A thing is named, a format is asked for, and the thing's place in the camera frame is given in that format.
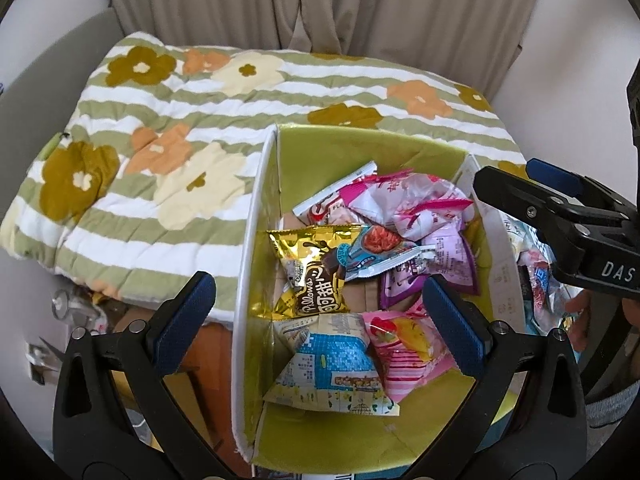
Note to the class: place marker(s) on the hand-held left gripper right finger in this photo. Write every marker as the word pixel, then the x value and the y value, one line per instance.
pixel 450 325

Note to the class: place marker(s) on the green cardboard box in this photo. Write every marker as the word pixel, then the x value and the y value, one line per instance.
pixel 310 160

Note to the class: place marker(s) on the beige curtain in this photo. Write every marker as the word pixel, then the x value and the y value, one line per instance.
pixel 350 5

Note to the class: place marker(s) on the pink striped snack packet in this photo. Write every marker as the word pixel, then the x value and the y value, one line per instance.
pixel 405 355

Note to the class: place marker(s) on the person's right forearm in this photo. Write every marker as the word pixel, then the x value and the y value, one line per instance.
pixel 617 406

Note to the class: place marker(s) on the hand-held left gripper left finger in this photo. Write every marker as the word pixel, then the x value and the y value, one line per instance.
pixel 185 325

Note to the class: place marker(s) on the silver blue red snack packet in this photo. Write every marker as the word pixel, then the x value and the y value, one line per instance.
pixel 542 280

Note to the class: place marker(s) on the grey headboard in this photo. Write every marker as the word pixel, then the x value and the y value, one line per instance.
pixel 50 55

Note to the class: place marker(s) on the teal snack packet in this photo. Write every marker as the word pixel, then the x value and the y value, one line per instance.
pixel 370 250

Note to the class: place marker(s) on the person's right hand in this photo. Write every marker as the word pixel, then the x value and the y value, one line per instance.
pixel 579 320

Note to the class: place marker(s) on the purple snack packet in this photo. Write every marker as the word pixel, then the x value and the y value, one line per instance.
pixel 445 260

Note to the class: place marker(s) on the blue white pyramid snack packet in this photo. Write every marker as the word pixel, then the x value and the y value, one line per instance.
pixel 325 365

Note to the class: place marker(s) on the pink white snack packet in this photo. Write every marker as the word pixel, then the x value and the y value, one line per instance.
pixel 420 200

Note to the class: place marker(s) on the gold chocolate snack packet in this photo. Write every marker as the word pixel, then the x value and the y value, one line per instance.
pixel 310 280

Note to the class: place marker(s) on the floral striped blanket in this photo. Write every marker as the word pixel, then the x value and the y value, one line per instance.
pixel 150 160

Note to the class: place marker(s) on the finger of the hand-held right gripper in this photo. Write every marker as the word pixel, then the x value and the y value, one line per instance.
pixel 555 175
pixel 530 205

